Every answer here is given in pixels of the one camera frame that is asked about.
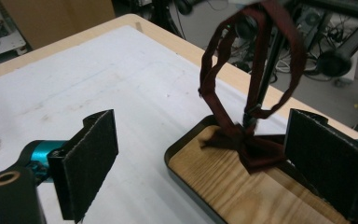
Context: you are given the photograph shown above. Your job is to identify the plain dark red bow tie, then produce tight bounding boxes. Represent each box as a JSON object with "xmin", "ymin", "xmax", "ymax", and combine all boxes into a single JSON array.
[{"xmin": 198, "ymin": 0, "xmax": 308, "ymax": 175}]

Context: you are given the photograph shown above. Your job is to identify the brown wooden panel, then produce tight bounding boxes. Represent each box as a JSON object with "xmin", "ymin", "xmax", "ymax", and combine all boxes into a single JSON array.
[{"xmin": 0, "ymin": 0, "xmax": 117, "ymax": 51}]

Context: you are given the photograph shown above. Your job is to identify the tangle of floor cables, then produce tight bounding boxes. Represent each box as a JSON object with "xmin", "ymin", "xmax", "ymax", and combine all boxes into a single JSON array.
[{"xmin": 211, "ymin": 0, "xmax": 358, "ymax": 85}]

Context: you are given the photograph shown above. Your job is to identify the black rack with wooden tray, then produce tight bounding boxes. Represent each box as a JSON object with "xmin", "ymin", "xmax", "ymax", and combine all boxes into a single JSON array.
[{"xmin": 163, "ymin": 0, "xmax": 358, "ymax": 224}]

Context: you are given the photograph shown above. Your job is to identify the white shelf board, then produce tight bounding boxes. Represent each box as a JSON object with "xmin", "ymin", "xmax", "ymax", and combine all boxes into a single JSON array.
[{"xmin": 0, "ymin": 7, "xmax": 28, "ymax": 63}]

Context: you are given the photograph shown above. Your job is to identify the black metal frame stand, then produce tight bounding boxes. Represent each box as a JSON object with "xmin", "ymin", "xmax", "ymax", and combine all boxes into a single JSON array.
[{"xmin": 148, "ymin": 0, "xmax": 183, "ymax": 36}]

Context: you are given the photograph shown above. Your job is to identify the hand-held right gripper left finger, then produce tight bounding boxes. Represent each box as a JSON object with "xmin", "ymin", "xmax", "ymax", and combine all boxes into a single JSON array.
[{"xmin": 27, "ymin": 108, "xmax": 119, "ymax": 224}]

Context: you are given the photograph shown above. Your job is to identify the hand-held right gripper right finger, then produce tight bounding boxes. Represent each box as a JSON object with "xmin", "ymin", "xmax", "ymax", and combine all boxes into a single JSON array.
[{"xmin": 283, "ymin": 107, "xmax": 358, "ymax": 223}]

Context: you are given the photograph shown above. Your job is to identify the white foam mat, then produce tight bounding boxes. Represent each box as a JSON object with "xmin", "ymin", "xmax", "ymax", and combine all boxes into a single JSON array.
[{"xmin": 0, "ymin": 24, "xmax": 288, "ymax": 224}]

